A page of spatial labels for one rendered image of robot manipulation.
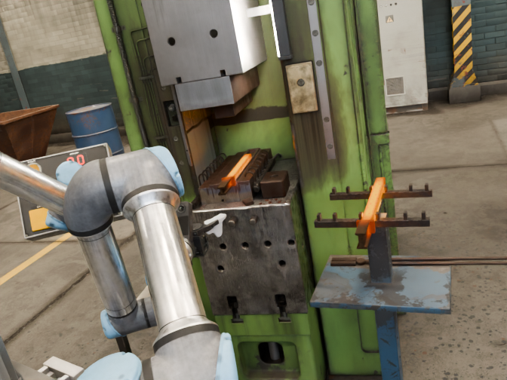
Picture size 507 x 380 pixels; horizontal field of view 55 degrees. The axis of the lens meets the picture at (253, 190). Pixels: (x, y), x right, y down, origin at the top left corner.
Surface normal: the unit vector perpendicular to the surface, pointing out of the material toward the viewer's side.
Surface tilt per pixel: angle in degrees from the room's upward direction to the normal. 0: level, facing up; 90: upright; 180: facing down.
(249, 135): 90
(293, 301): 90
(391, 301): 0
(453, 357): 0
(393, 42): 90
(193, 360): 39
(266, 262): 90
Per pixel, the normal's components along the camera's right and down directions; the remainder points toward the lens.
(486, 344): -0.18, -0.93
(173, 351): -0.35, -0.40
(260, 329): -0.22, 0.36
